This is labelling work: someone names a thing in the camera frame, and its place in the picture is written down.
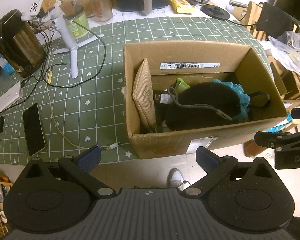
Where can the yellow wipes packet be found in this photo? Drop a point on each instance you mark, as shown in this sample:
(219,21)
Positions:
(182,5)

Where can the clear plastic bag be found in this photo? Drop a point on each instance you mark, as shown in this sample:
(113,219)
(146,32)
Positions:
(290,52)

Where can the wooden chair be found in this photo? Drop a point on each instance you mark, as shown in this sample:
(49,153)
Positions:
(252,15)

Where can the black smartphone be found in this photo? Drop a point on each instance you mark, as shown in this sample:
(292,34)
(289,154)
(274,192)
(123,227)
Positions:
(33,130)

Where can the open cardboard floor box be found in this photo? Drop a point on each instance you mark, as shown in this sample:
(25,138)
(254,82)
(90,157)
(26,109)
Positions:
(293,85)

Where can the black cloth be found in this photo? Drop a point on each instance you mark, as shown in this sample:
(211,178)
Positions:
(272,20)

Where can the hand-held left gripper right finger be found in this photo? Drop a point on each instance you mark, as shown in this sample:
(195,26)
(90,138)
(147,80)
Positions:
(205,158)

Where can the white power bank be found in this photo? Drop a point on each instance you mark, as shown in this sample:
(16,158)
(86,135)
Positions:
(8,97)

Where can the teal fluffy cloth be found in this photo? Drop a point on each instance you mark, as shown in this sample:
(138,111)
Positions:
(242,97)

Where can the black plush sleep mask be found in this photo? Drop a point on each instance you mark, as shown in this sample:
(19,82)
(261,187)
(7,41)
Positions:
(202,93)

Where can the amber glass jar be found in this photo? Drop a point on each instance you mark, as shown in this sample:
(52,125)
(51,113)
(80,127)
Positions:
(66,5)

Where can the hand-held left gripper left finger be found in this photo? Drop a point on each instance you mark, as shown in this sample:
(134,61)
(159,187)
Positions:
(88,158)

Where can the light blue box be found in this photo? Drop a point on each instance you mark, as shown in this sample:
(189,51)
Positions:
(7,67)

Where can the white sneaker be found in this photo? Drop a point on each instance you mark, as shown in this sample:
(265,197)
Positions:
(176,177)

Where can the white gimbal tripod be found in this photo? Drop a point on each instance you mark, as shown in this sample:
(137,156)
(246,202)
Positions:
(73,55)

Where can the grey lidded shaker bottle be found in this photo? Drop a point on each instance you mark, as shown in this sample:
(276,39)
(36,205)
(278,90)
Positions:
(100,7)

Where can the green labelled jar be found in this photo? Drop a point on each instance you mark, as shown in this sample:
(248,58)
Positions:
(78,25)

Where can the yellow parcel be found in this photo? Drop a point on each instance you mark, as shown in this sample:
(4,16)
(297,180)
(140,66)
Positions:
(255,148)

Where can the brown cardboard box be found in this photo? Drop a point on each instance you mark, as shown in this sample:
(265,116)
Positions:
(190,55)

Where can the black electric kettle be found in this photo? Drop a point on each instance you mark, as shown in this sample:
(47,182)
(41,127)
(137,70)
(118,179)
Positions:
(17,45)

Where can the black round kettle base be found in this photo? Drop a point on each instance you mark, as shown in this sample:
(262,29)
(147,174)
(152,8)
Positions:
(215,12)

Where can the small white bottle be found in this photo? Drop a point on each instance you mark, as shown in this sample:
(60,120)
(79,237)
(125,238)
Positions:
(230,8)

